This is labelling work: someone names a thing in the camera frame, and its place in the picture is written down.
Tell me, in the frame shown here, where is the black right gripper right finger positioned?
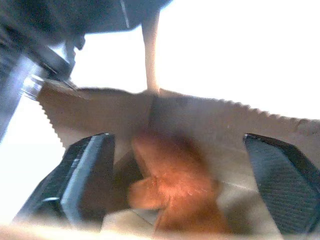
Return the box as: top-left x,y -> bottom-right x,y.
242,132 -> 320,235

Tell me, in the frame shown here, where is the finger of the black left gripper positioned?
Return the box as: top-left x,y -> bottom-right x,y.
32,46 -> 78,90

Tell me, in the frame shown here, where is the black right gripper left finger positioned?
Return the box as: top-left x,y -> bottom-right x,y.
13,132 -> 116,225

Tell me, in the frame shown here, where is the brown paper bag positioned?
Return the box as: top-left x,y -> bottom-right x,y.
0,9 -> 320,240

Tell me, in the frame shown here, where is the orange plush toy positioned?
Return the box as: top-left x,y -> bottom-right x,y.
126,129 -> 234,235

